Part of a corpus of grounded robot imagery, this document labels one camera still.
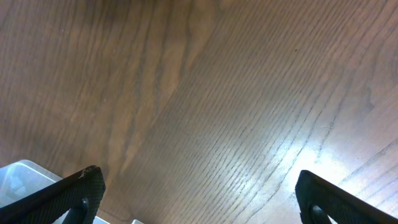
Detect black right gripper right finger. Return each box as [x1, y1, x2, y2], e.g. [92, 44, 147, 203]
[295, 170, 397, 224]

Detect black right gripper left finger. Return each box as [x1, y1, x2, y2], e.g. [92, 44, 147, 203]
[1, 166, 106, 224]

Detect clear plastic storage container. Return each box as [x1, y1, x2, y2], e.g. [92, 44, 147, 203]
[0, 159, 146, 224]

